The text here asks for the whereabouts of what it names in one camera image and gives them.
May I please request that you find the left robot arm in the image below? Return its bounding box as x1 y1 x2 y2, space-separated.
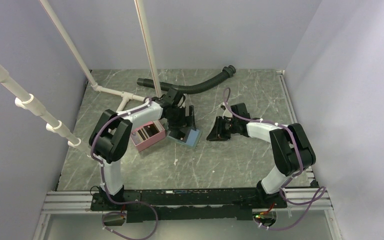
89 88 201 210

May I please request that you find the aluminium frame rail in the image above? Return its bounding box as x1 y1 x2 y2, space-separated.
41 188 334 214

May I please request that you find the pink card box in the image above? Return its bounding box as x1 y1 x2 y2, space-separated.
130 120 166 152

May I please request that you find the mint green card holder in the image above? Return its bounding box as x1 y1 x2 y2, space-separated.
167 127 202 149

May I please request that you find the card stack in box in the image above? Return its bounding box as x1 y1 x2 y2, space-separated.
136 124 160 142

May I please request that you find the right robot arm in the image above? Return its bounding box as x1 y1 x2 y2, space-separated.
206 103 316 208

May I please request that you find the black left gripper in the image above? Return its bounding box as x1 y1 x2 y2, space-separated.
167 105 196 134

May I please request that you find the black corrugated hose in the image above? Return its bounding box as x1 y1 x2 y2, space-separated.
136 65 237 96

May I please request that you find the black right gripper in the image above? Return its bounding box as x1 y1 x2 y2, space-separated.
206 116 239 141

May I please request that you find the white PVC pipe with fittings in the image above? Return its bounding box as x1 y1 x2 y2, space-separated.
0 64 91 156

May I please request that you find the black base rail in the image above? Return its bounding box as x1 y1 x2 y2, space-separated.
90 187 287 223

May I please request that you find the white PVC pipe frame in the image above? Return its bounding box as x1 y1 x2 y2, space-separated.
38 0 164 112

